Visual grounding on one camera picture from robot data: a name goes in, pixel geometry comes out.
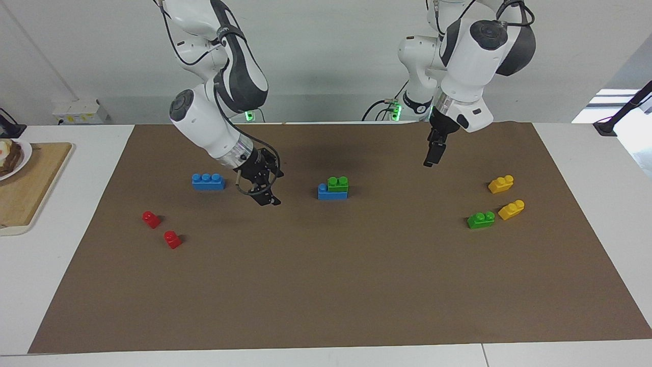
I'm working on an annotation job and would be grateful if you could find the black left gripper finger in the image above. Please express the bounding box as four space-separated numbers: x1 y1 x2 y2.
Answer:
423 143 447 168

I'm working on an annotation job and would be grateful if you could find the blue three-stud brick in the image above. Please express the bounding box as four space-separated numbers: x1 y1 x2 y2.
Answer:
317 183 349 201
192 173 226 191

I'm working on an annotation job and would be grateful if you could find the yellow two-stud brick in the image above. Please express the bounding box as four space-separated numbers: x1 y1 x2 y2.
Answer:
487 175 514 195
498 199 526 221

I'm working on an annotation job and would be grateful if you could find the green brick with printed studs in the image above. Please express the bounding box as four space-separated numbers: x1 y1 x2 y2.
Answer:
467 211 496 229

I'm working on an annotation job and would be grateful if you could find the brown table mat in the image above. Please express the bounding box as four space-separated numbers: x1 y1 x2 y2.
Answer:
28 121 652 354

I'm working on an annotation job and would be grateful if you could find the black clamp stand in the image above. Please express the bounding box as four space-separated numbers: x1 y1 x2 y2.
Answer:
593 80 652 137

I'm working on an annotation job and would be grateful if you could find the white power strip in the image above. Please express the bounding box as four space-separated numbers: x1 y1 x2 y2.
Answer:
52 99 111 126

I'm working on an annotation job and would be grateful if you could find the wooden cutting board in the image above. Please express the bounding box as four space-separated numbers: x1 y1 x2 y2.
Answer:
0 142 76 237

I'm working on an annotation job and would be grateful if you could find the white plate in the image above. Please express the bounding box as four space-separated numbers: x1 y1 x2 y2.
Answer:
0 138 33 182

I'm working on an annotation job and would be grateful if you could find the brown food on plate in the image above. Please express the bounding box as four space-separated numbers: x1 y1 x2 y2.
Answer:
0 140 22 178

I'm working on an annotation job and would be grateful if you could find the black desk device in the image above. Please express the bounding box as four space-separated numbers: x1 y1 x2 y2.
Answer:
0 108 28 140

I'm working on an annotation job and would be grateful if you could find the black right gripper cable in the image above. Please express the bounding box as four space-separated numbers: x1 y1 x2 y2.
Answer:
154 0 285 198

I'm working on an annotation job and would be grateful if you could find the black base cable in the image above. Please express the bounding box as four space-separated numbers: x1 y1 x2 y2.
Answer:
361 80 409 122

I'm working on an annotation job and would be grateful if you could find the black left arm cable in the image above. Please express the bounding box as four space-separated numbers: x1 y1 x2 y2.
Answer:
427 0 536 39

